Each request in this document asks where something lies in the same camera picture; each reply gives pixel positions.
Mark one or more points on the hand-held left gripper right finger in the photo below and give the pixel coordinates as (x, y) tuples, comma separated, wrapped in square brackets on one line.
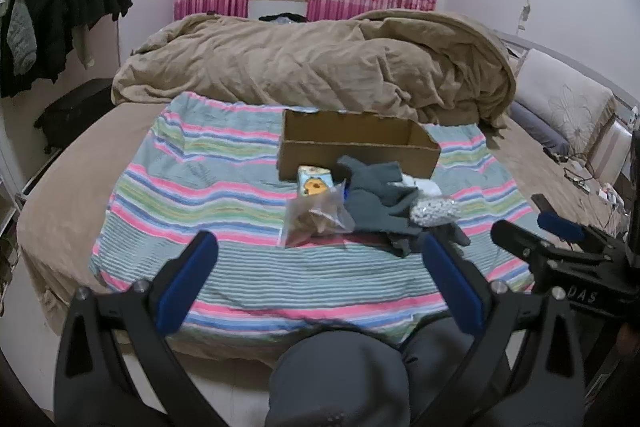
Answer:
[(452, 279)]

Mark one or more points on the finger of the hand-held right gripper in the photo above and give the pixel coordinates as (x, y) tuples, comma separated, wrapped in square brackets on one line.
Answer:
[(562, 226), (520, 239)]

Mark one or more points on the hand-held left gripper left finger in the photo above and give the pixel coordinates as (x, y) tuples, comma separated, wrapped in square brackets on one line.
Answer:
[(192, 274)]

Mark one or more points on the silver blister pack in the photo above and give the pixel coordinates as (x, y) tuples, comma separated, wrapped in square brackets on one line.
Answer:
[(432, 212)]

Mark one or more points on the dark red item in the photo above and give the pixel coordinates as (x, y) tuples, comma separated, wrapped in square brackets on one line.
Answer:
[(367, 239)]

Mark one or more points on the grey cloth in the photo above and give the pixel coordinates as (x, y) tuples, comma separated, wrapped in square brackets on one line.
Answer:
[(372, 204)]

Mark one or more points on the clear plastic snack bag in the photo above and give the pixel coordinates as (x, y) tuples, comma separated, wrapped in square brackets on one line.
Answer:
[(312, 219)]

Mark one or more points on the small yellow blue carton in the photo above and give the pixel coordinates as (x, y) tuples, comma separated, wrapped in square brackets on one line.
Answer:
[(314, 182)]

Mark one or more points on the brown cardboard box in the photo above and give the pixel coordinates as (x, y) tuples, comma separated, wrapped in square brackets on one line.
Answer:
[(350, 159)]

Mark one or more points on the white charger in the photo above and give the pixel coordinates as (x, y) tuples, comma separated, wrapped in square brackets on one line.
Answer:
[(609, 195)]

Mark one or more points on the person's right leg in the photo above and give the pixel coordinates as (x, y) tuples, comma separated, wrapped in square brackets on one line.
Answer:
[(440, 357)]

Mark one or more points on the person's leg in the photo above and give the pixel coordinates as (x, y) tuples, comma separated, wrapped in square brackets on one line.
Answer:
[(340, 377), (440, 357)]

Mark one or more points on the striped blanket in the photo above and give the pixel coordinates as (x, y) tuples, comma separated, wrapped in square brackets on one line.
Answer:
[(200, 187)]

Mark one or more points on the grey pillow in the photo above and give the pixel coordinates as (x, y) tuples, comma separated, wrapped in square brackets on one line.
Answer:
[(537, 127)]

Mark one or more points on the white floral pillow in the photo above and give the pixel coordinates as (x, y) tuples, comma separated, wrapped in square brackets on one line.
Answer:
[(565, 102)]

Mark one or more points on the person's left leg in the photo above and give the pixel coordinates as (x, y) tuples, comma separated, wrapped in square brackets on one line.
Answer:
[(340, 377)]

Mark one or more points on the black suitcase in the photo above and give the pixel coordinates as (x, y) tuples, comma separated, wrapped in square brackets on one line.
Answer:
[(75, 112)]

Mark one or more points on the beige duvet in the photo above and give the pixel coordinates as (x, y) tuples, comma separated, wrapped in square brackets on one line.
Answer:
[(300, 62)]

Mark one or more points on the beige hanging garment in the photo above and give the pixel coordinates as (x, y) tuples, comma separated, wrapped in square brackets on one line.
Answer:
[(85, 49)]

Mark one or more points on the dark clothing by window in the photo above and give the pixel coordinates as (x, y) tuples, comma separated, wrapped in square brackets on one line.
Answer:
[(285, 18)]

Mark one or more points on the grey quilted jacket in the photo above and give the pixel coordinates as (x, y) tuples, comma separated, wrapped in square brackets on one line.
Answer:
[(22, 34)]

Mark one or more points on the metal headboard frame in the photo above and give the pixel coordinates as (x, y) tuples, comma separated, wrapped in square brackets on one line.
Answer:
[(575, 59)]

